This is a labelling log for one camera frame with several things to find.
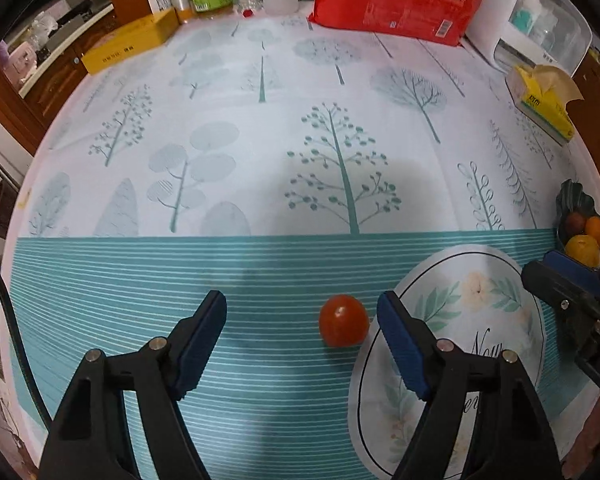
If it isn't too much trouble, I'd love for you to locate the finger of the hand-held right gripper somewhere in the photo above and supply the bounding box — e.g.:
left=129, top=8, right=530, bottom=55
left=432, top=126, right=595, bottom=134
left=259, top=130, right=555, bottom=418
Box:
left=522, top=251, right=600, bottom=313

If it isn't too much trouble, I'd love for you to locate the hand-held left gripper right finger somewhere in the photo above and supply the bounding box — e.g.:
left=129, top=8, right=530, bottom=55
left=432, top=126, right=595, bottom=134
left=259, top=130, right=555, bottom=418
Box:
left=376, top=291, right=566, bottom=480

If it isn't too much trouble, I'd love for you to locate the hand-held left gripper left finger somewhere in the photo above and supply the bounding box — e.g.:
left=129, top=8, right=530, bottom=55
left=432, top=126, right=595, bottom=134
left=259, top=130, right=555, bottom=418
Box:
left=40, top=289, right=228, bottom=480

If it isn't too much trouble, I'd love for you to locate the red cherry tomato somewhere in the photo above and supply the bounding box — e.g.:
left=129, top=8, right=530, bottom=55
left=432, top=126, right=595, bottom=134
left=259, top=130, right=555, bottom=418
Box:
left=319, top=295, right=370, bottom=348

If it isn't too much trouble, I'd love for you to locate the dark green leaf-shaped plate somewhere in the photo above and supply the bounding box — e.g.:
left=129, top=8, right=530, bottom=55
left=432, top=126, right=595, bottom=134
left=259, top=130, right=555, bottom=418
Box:
left=555, top=179, right=600, bottom=261

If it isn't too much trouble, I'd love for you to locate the white floral oval plate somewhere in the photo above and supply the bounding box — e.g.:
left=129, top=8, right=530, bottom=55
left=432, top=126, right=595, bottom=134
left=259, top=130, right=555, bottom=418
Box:
left=349, top=244, right=547, bottom=480

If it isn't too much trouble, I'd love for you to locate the yellow orange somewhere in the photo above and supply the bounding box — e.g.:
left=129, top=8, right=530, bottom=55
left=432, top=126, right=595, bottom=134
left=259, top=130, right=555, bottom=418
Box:
left=565, top=235, right=600, bottom=267

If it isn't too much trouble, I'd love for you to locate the yellow tissue pack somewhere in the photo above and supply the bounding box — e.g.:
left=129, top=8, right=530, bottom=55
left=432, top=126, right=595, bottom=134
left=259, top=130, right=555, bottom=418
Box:
left=507, top=62, right=585, bottom=143

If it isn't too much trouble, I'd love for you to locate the clear storage box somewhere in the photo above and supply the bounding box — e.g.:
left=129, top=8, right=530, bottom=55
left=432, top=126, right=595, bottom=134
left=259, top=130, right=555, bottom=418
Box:
left=497, top=0, right=593, bottom=73

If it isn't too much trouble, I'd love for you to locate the tree print tablecloth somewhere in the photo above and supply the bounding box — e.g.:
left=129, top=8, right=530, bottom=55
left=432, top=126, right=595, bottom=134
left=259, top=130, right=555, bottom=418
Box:
left=0, top=2, right=600, bottom=480

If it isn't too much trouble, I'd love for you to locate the white appliance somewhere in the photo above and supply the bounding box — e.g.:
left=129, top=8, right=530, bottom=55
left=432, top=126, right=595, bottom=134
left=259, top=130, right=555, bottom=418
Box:
left=464, top=0, right=531, bottom=61

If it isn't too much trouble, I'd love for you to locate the wooden cabinet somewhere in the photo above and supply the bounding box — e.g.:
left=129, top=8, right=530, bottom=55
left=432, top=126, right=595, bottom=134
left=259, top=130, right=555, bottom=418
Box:
left=0, top=0, right=151, bottom=156

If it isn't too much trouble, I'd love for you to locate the yellow cardboard box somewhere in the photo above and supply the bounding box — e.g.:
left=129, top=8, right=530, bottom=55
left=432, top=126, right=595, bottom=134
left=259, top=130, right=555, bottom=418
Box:
left=81, top=7, right=181, bottom=76

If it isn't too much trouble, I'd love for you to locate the black cable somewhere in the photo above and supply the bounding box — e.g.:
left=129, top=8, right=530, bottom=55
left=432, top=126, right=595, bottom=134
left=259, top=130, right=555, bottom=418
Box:
left=0, top=249, right=48, bottom=431

